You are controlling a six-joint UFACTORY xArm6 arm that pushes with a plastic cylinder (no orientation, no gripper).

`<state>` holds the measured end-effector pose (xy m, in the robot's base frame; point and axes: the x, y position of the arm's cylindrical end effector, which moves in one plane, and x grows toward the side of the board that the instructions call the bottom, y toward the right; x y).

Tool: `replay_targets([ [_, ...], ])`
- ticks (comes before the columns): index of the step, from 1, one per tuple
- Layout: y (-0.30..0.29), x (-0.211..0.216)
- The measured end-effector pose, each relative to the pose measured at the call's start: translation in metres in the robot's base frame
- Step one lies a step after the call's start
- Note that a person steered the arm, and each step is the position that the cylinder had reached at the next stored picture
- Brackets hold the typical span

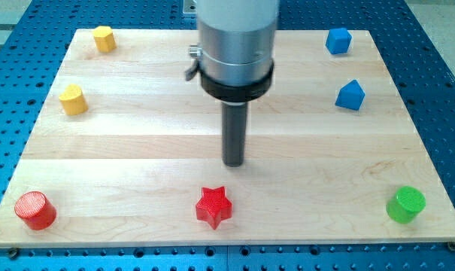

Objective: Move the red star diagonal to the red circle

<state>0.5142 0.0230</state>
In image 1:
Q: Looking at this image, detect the yellow hexagon block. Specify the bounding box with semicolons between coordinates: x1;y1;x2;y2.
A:
93;26;117;53

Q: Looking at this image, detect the blue cube block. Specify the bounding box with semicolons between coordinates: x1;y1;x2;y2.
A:
325;28;352;55

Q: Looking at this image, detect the blue triangle block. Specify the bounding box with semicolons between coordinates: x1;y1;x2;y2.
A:
335;80;366;111

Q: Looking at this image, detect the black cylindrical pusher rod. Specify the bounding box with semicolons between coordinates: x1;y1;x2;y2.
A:
221;102;248;167

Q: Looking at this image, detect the red cylinder block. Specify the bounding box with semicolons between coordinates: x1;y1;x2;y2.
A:
14;191;56;230

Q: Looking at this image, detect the yellow heart block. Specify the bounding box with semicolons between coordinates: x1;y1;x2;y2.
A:
59;84;89;116

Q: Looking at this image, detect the red star block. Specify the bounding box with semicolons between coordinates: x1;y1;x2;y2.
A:
196;187;232;230

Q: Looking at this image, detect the green cylinder block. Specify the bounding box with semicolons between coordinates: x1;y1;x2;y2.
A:
386;186;426;224

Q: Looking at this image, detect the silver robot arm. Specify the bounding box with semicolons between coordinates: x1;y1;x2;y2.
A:
185;0;280;105

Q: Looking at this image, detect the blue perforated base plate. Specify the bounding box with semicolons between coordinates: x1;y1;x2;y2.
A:
0;1;455;270

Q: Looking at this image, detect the light wooden board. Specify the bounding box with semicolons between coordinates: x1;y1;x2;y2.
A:
0;29;455;248

